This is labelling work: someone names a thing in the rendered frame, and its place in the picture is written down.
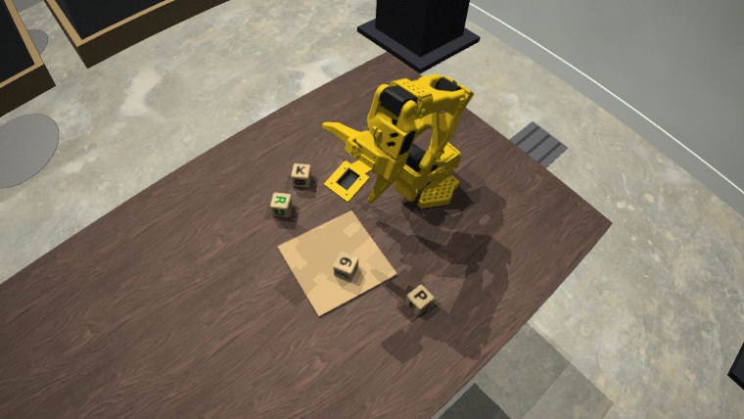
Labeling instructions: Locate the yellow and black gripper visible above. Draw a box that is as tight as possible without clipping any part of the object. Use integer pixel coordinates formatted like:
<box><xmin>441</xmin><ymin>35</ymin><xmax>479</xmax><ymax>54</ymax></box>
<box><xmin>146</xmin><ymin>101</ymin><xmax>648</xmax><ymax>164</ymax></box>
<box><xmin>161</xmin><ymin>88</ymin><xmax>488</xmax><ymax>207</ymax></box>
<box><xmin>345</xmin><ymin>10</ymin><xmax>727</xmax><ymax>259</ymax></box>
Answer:
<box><xmin>322</xmin><ymin>122</ymin><xmax>408</xmax><ymax>204</ymax></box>

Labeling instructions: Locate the beige flat mat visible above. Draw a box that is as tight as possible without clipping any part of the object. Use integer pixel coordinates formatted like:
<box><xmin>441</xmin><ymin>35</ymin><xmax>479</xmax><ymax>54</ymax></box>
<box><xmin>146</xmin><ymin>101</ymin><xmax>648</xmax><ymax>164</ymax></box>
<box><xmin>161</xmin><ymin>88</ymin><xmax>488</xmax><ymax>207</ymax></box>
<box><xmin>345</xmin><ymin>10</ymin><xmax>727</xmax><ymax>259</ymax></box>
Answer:
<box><xmin>278</xmin><ymin>210</ymin><xmax>397</xmax><ymax>317</ymax></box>

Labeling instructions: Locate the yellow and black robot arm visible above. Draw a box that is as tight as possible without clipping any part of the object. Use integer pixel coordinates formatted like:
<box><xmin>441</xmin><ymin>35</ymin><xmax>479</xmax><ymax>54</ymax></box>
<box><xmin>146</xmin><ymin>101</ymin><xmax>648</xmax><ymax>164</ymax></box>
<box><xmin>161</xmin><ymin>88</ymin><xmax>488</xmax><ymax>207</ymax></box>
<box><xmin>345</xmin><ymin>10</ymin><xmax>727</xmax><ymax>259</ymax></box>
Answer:
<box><xmin>367</xmin><ymin>74</ymin><xmax>474</xmax><ymax>209</ymax></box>

